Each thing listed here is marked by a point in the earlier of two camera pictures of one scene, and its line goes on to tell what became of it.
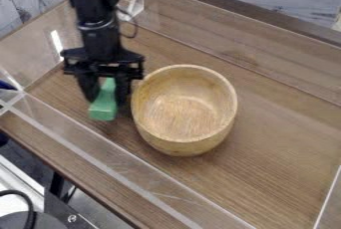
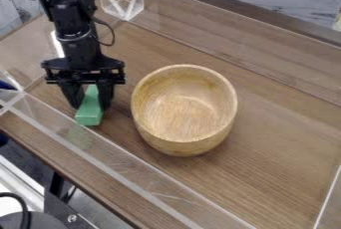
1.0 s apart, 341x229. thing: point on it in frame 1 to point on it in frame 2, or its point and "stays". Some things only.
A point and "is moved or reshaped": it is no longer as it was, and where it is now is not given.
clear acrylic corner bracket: (131, 7) stays
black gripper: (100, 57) to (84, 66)
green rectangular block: (103, 108) is moved or reshaped
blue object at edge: (5, 85) stays
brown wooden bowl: (182, 109) stays
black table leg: (58, 184) stays
